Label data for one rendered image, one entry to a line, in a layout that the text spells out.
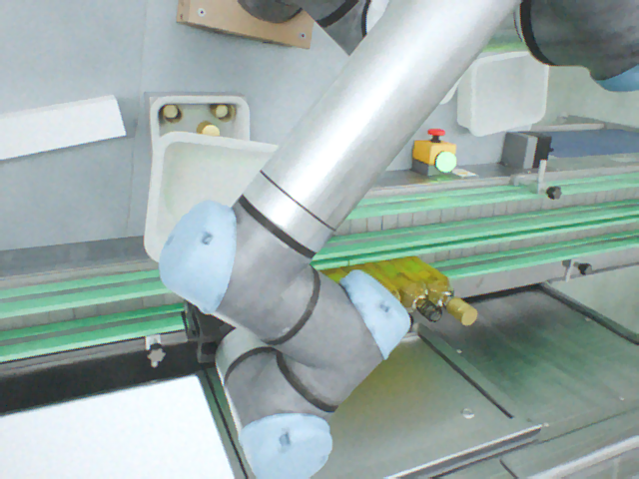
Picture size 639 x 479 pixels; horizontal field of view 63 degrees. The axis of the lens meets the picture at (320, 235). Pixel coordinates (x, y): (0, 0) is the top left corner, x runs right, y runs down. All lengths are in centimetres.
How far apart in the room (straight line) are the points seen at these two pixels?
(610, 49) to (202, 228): 37
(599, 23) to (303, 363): 37
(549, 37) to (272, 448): 44
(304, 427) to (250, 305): 13
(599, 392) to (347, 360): 77
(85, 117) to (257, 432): 66
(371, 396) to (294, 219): 61
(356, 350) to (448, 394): 54
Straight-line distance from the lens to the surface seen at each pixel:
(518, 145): 140
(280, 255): 38
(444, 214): 121
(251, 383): 51
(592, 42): 53
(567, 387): 114
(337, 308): 43
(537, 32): 56
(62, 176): 106
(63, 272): 98
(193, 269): 37
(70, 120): 98
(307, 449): 48
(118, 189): 107
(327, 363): 45
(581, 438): 98
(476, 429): 92
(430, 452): 85
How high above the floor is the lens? 178
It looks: 57 degrees down
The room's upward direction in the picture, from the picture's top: 130 degrees clockwise
